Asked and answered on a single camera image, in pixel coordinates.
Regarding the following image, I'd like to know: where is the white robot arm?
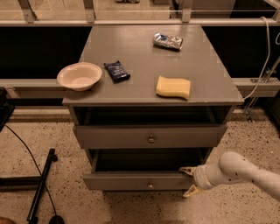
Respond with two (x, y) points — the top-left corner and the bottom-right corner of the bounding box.
(179, 151), (280, 201)

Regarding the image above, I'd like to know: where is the white hanging cable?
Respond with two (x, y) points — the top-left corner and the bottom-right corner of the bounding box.
(241, 16), (280, 102)

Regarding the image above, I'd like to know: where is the dark blue snack packet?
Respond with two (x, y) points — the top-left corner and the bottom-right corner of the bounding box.
(104, 60), (130, 83)

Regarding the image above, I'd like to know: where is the white bowl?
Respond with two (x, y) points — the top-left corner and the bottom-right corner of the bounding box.
(57, 62), (102, 91)

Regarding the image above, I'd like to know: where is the grey top drawer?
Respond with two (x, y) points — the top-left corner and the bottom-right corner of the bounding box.
(73, 124), (227, 149)

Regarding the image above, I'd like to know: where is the black equipment at left edge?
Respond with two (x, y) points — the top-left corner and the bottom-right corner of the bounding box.
(0, 89), (15, 132)

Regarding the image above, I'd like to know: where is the black stand leg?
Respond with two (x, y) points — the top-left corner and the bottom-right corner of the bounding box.
(0, 149), (58, 224)

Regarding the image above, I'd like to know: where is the metal railing frame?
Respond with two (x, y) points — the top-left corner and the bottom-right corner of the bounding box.
(0, 0), (280, 123)

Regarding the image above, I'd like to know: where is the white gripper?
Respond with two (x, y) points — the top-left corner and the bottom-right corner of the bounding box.
(178, 164), (214, 198)

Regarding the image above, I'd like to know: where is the black floor cable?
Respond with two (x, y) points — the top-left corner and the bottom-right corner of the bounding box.
(3, 123), (65, 224)

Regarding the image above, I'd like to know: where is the grey drawer cabinet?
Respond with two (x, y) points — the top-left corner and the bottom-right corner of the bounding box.
(62, 24), (245, 193)

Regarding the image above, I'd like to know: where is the yellow sponge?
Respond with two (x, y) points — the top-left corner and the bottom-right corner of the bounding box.
(156, 76), (191, 100)

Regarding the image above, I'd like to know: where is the silver foil chip bag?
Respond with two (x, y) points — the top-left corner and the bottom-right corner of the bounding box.
(152, 32), (183, 51)

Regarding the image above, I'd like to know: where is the grey drawer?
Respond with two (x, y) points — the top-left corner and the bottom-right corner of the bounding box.
(83, 148), (210, 191)
(73, 124), (227, 149)

